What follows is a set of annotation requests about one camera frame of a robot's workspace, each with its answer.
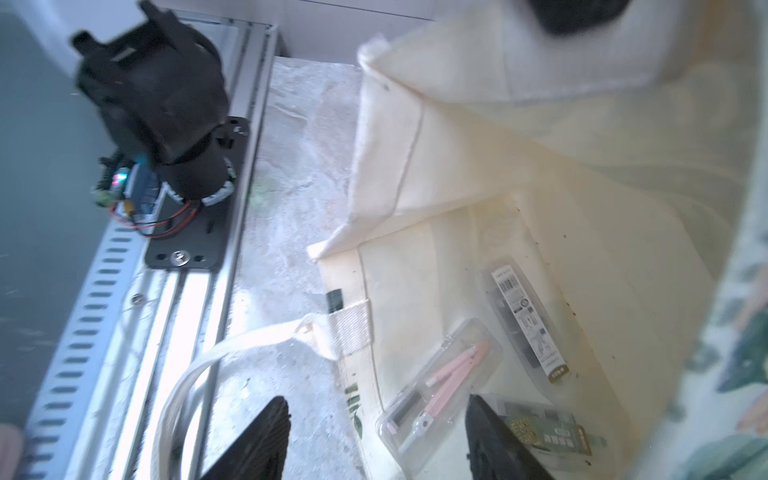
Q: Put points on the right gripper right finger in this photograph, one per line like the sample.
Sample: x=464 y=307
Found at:
x=494 y=451

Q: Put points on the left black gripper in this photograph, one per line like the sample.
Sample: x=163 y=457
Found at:
x=570 y=17

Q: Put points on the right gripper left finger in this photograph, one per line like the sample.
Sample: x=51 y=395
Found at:
x=260 y=451

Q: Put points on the clear case with green card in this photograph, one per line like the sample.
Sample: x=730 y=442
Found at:
x=555 y=437

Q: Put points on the clear case with pink insert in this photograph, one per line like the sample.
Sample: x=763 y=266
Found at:
x=420 y=418

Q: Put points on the clear compass case with barcode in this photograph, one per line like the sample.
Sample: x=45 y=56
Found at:
x=527 y=326

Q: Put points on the cream canvas floral tote bag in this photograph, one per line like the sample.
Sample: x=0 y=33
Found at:
x=624 y=169

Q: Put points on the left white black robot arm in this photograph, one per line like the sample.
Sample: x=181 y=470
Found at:
x=160 y=91

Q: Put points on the left green circuit board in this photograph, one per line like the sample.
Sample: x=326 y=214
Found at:
x=123 y=180

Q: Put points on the aluminium rail frame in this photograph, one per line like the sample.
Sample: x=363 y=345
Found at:
x=145 y=311

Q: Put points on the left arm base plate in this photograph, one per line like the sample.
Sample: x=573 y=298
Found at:
x=197 y=239

